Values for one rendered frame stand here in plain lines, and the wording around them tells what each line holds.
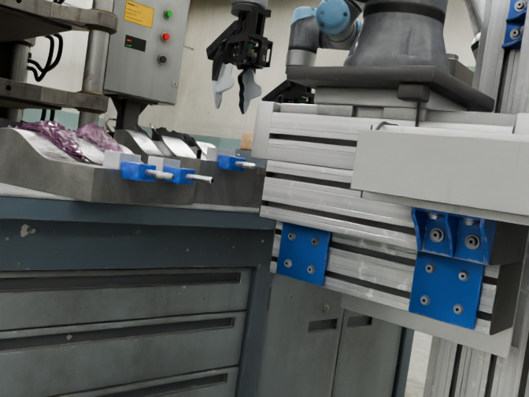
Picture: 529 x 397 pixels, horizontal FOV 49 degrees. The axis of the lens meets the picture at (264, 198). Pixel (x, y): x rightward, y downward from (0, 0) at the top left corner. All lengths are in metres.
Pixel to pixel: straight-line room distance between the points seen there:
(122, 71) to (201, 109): 8.16
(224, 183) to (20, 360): 0.51
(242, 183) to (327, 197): 0.44
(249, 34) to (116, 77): 0.94
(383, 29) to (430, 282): 0.34
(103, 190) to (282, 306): 0.61
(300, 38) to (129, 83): 0.77
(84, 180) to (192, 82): 9.53
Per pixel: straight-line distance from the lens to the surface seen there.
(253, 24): 1.20
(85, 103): 1.85
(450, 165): 0.62
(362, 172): 0.66
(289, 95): 1.47
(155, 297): 1.16
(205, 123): 10.07
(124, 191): 0.98
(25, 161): 1.05
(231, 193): 1.23
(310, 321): 1.49
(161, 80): 2.14
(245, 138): 8.82
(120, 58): 2.06
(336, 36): 1.39
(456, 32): 8.14
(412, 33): 0.83
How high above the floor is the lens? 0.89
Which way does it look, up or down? 3 degrees down
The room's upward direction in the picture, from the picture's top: 8 degrees clockwise
